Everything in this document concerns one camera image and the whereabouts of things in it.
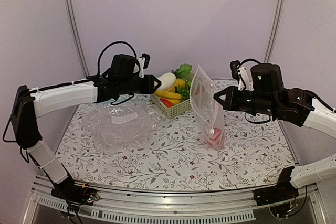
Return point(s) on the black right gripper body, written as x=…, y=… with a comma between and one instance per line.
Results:
x=236, y=104

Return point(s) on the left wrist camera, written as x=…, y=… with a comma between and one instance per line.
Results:
x=143, y=64

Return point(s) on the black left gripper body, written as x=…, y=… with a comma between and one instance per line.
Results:
x=147, y=89

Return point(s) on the aluminium frame post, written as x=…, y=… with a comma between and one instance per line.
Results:
x=76, y=37
x=274, y=30

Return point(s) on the aluminium front rail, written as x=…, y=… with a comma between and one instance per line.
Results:
x=126, y=205

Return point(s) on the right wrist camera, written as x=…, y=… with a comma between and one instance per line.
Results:
x=239, y=73

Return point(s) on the left aluminium frame post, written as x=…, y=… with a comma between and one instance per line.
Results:
x=76, y=37

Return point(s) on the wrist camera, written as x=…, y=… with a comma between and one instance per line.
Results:
x=143, y=64
x=239, y=73

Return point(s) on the floral table mat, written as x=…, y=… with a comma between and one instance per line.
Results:
x=176, y=157

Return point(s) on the yellow toy lemon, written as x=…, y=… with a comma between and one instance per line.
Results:
x=179, y=83

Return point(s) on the yellow toy banana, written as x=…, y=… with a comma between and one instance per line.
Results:
x=168, y=95

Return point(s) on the clear plastic bag with label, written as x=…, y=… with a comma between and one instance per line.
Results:
x=125, y=125

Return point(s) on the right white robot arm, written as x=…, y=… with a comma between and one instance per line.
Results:
x=297, y=106

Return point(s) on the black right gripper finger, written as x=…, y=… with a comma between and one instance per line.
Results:
x=221, y=101
x=223, y=94

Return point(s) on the red orange toy mango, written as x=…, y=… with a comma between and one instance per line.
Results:
x=167, y=103

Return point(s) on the pink zip top bag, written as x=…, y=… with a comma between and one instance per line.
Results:
x=208, y=113

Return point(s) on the red toy apple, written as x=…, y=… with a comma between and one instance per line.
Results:
x=216, y=135

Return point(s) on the white toy egg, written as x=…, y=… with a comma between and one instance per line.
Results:
x=184, y=72

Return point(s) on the beige plastic basket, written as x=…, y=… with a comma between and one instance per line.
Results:
x=174, y=110

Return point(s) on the green toy grapes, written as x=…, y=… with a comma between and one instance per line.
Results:
x=184, y=92

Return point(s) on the right aluminium frame post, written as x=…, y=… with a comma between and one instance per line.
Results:
x=274, y=30

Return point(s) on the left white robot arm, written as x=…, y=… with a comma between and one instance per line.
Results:
x=125, y=76

